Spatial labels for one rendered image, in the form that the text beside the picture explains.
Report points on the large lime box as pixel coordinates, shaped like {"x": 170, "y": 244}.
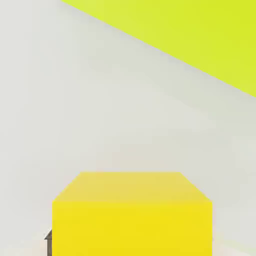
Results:
{"x": 190, "y": 32}

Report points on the small yellow cube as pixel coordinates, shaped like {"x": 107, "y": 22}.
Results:
{"x": 132, "y": 224}

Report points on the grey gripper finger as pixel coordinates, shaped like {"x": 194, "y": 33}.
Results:
{"x": 49, "y": 243}

